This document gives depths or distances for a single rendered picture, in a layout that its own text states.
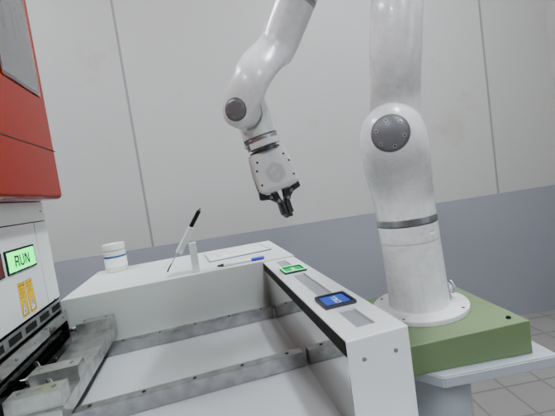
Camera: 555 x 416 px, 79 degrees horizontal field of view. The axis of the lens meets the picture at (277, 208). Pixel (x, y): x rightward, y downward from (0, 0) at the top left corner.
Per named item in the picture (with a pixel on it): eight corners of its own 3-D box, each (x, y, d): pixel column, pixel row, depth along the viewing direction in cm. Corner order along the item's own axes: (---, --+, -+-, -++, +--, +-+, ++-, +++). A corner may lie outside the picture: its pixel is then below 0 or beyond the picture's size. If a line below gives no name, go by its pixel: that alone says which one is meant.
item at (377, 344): (359, 443, 45) (346, 342, 44) (270, 309, 98) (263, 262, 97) (420, 422, 47) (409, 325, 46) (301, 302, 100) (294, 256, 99)
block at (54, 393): (5, 421, 51) (1, 402, 51) (16, 408, 54) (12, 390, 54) (63, 406, 53) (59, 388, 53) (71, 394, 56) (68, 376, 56)
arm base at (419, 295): (438, 286, 81) (428, 211, 80) (493, 315, 62) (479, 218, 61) (362, 300, 81) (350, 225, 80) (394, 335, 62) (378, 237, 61)
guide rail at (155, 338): (71, 366, 80) (68, 353, 80) (74, 361, 82) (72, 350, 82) (273, 318, 91) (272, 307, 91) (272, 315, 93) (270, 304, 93)
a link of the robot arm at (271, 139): (244, 140, 76) (249, 153, 76) (280, 128, 78) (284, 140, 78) (239, 146, 84) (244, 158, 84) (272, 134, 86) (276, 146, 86)
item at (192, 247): (179, 276, 93) (171, 229, 92) (180, 272, 97) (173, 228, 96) (201, 271, 95) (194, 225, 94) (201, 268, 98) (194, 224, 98)
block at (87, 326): (78, 336, 82) (75, 324, 82) (82, 330, 86) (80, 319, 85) (112, 328, 84) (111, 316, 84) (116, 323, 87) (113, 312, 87)
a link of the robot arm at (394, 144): (435, 214, 74) (419, 106, 72) (443, 229, 57) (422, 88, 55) (379, 221, 78) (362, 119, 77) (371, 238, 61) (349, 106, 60)
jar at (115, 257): (103, 274, 111) (98, 247, 111) (109, 270, 118) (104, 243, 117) (126, 270, 113) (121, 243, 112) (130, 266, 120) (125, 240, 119)
